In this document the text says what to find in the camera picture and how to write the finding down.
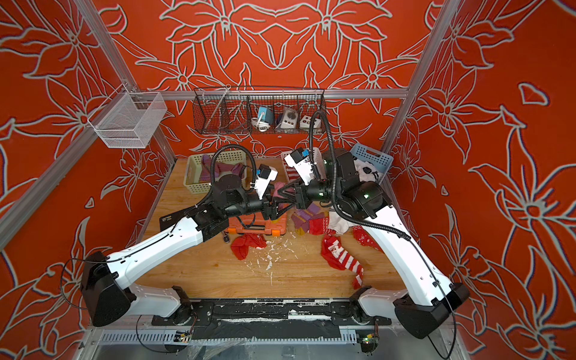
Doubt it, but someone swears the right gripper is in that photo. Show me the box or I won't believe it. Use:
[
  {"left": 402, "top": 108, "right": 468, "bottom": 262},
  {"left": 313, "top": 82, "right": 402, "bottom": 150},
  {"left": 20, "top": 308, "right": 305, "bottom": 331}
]
[{"left": 277, "top": 175, "right": 344, "bottom": 212}]

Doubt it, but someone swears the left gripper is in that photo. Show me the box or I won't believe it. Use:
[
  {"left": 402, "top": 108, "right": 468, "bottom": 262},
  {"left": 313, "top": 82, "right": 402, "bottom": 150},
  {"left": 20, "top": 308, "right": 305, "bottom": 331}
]
[{"left": 224, "top": 193, "right": 296, "bottom": 222}]

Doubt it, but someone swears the plain white ankle sock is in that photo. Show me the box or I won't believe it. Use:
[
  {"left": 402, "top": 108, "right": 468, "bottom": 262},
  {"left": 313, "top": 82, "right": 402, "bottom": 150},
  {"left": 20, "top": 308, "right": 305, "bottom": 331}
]
[{"left": 354, "top": 160, "right": 381, "bottom": 182}]

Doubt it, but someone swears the small purple yellow sock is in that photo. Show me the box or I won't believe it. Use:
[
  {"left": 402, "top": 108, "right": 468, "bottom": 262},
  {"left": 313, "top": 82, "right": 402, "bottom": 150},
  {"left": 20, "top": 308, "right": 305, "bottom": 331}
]
[{"left": 272, "top": 181, "right": 287, "bottom": 199}]

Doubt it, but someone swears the purple yellow striped sock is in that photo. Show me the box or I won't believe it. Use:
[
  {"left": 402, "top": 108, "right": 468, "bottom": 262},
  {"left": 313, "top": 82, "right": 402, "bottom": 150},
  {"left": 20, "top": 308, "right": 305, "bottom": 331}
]
[{"left": 291, "top": 202, "right": 326, "bottom": 235}]

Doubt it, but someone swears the purple ribbed sock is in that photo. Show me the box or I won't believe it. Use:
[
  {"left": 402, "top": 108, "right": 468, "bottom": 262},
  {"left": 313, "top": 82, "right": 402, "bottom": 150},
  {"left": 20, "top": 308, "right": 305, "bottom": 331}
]
[{"left": 199, "top": 154, "right": 246, "bottom": 182}]

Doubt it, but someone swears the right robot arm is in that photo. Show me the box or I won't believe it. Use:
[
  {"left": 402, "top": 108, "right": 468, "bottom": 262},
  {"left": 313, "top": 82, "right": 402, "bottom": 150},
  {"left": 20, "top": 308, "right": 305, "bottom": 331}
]
[{"left": 283, "top": 148, "right": 470, "bottom": 339}]

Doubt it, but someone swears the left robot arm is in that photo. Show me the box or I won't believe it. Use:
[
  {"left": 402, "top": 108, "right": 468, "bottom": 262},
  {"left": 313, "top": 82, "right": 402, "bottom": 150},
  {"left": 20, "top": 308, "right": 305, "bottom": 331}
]
[{"left": 80, "top": 164, "right": 283, "bottom": 327}]

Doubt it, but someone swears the green plastic basket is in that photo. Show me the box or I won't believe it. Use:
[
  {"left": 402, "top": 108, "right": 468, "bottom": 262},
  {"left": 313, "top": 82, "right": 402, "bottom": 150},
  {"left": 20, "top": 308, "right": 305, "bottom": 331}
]
[{"left": 183, "top": 150, "right": 250, "bottom": 194}]

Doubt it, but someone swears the blue plastic basket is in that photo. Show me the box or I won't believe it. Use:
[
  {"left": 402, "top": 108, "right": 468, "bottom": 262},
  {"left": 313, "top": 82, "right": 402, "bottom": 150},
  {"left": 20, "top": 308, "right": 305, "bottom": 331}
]
[{"left": 350, "top": 143, "right": 393, "bottom": 183}]

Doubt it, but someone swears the white plastic basket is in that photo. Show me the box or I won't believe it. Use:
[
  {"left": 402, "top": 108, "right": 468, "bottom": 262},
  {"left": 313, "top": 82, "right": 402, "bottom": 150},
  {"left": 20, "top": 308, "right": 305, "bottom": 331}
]
[{"left": 280, "top": 147, "right": 326, "bottom": 182}]

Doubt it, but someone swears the orange plastic tool case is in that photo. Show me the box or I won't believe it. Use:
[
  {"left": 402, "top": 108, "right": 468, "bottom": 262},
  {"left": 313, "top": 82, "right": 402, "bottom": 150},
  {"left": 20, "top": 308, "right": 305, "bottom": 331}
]
[{"left": 226, "top": 213, "right": 287, "bottom": 237}]

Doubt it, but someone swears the white black striped crew sock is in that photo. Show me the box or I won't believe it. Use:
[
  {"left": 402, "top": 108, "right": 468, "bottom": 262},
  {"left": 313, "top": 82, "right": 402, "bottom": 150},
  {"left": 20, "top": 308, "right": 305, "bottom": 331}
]
[{"left": 328, "top": 211, "right": 352, "bottom": 235}]

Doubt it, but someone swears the red patterned knit sock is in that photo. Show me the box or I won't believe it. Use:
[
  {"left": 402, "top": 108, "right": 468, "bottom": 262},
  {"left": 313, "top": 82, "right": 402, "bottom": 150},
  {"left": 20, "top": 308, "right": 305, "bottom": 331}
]
[{"left": 307, "top": 217, "right": 329, "bottom": 236}]

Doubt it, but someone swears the red crumpled sock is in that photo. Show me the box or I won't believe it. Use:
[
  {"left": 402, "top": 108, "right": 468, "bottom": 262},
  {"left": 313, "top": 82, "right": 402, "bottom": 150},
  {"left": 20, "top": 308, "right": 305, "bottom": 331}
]
[{"left": 231, "top": 234, "right": 267, "bottom": 260}]

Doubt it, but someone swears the red snowflake sock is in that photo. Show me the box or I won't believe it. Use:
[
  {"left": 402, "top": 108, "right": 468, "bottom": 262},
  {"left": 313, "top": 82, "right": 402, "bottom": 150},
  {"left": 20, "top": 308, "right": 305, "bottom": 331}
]
[{"left": 352, "top": 226, "right": 382, "bottom": 252}]

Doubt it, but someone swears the red white striped santa sock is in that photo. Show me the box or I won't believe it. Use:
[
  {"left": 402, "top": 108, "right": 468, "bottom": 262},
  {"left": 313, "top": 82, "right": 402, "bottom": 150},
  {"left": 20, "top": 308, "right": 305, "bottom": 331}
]
[{"left": 320, "top": 234, "right": 364, "bottom": 290}]

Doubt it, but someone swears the black yellow bit box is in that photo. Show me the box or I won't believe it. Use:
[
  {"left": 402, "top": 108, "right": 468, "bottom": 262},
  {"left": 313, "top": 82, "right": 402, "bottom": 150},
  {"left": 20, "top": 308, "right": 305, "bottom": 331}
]
[{"left": 159, "top": 210, "right": 185, "bottom": 231}]

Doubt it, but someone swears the white button box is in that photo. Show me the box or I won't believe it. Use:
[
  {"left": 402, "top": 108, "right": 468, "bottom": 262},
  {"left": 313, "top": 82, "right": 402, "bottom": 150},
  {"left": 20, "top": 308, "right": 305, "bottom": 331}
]
[{"left": 299, "top": 115, "right": 316, "bottom": 131}]

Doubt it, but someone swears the white socket cube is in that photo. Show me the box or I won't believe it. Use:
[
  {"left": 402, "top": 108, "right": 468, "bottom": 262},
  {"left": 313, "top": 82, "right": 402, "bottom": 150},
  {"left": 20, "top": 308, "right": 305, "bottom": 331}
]
[{"left": 276, "top": 107, "right": 299, "bottom": 130}]

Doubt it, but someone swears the white power adapter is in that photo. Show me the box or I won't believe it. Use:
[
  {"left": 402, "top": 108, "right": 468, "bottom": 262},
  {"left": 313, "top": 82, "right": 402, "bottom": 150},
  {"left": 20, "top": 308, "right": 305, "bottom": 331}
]
[{"left": 250, "top": 106, "right": 275, "bottom": 132}]

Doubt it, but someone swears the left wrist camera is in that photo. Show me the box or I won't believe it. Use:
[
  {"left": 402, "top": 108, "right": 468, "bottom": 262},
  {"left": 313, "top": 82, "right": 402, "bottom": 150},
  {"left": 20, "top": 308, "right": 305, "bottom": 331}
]
[{"left": 254, "top": 164, "right": 278, "bottom": 200}]

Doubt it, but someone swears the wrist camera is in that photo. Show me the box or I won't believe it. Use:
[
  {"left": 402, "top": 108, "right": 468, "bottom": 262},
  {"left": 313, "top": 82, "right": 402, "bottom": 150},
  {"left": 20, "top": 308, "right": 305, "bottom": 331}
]
[
  {"left": 254, "top": 164, "right": 278, "bottom": 200},
  {"left": 286, "top": 148, "right": 316, "bottom": 185}
]

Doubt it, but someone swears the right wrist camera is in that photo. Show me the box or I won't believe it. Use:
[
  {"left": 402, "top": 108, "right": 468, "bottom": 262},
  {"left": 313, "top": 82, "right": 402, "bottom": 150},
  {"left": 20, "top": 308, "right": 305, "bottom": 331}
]
[{"left": 286, "top": 148, "right": 316, "bottom": 185}]

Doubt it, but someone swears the black wire wall basket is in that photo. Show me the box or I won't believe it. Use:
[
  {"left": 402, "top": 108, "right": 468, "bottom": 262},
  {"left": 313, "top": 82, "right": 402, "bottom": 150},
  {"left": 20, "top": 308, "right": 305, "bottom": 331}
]
[{"left": 192, "top": 86, "right": 328, "bottom": 135}]

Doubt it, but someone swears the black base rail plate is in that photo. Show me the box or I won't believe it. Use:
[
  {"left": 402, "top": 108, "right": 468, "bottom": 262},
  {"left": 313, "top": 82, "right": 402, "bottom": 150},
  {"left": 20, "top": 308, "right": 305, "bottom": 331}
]
[{"left": 151, "top": 298, "right": 392, "bottom": 346}]

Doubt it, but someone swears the white wire wall basket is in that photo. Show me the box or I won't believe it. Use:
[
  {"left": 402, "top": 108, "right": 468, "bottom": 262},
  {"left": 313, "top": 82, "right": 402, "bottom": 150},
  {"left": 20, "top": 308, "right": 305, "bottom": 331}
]
[{"left": 88, "top": 92, "right": 167, "bottom": 149}]

